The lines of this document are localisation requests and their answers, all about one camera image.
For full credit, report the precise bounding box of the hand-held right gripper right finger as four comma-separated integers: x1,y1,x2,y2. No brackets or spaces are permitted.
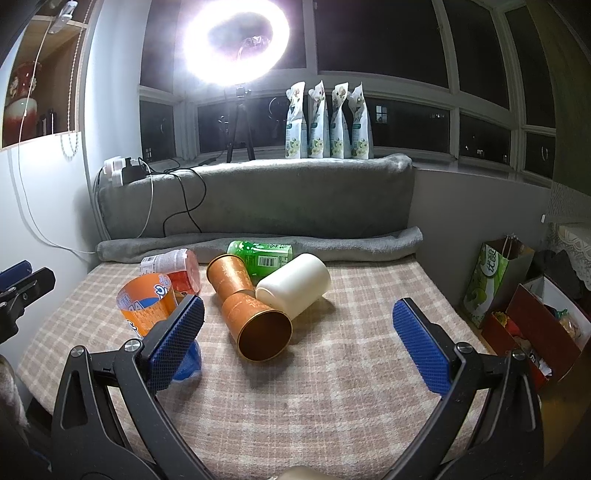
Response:
392,298,546,480

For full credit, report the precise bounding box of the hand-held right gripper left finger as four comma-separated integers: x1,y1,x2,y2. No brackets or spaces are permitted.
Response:
50,294,218,480

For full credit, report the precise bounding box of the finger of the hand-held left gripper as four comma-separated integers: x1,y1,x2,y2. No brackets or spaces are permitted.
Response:
0,260,57,344

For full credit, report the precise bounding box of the copper metal cup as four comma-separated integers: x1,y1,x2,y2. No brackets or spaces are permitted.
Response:
206,253,257,297
220,290,293,363

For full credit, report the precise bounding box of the red and white cup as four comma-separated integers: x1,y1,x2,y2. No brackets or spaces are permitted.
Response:
140,248,202,296

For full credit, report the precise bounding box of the white plastic cup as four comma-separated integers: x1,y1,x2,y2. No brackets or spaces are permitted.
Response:
255,252,331,320

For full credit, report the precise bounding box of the green paper shopping bag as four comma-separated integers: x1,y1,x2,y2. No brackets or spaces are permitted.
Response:
462,237,537,329

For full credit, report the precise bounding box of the red cardboard box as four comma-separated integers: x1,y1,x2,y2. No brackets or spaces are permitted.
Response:
482,274,591,394

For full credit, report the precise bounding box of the green plastic bottle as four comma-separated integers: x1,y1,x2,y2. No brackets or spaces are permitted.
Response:
226,239,294,278

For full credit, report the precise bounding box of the rolled grey blanket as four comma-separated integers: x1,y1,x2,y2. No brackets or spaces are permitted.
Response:
96,226,424,265

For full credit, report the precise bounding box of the white power strip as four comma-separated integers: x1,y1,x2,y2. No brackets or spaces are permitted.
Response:
103,155,149,188

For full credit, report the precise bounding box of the red and white vase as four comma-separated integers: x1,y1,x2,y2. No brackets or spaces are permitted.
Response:
3,61,41,136

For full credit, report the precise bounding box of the white lace cloth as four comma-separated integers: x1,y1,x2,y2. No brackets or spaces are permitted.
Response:
546,181,591,297

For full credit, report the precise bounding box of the grey fleece cushion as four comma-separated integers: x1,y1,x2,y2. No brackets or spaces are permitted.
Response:
95,153,415,241

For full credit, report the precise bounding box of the wooden shelf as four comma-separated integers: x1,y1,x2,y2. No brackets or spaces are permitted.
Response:
0,0,94,151

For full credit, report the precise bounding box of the black tripod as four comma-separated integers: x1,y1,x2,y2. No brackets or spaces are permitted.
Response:
225,85,257,164

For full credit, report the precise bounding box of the green and white snack bag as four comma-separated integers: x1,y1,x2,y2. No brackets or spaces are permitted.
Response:
285,82,310,160
349,83,374,161
328,82,352,160
307,79,330,160

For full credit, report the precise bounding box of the white clip device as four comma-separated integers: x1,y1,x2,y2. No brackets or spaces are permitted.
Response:
47,1,78,35

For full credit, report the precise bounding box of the thin white cable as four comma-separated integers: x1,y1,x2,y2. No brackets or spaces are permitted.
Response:
8,8,100,256

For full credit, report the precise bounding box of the grey cable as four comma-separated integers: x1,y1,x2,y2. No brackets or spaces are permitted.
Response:
137,174,156,237

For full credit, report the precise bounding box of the black cable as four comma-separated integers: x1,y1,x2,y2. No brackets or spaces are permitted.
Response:
145,158,219,234

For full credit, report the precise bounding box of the white bead cord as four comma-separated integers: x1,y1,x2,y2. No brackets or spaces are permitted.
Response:
59,27,83,161

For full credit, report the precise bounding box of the white window frame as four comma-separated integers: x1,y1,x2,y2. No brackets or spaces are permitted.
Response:
137,0,560,186

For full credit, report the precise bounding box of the ring light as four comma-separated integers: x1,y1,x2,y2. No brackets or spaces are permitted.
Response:
182,0,292,87

